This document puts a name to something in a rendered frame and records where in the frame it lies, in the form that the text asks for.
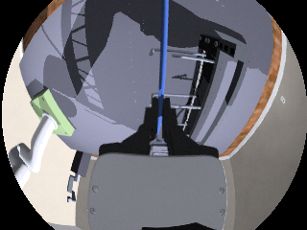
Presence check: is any blue cable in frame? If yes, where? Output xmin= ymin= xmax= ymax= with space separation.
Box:
xmin=157 ymin=0 xmax=168 ymax=134

